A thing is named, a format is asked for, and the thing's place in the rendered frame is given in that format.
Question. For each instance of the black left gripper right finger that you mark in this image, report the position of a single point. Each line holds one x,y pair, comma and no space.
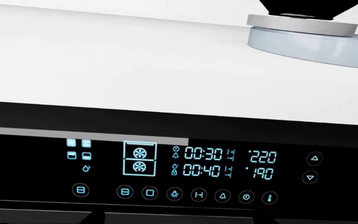
261,220

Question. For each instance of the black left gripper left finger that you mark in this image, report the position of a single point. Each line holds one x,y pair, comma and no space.
98,219

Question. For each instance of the light blue stand mixer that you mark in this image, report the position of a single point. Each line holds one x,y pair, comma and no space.
309,44

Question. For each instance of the black mixer bowl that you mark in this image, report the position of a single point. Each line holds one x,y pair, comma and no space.
306,7

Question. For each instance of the black oven control panel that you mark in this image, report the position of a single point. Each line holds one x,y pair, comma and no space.
36,172

